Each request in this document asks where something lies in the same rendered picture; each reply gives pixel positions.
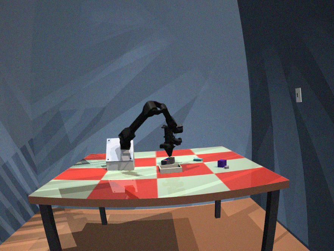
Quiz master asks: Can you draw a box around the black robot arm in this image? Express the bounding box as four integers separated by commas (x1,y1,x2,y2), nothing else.
118,101,183,150

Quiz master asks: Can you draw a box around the beige square tray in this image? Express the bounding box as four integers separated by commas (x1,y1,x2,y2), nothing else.
158,164,182,174

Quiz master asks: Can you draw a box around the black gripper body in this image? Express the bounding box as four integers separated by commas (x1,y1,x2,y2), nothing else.
160,134,174,149

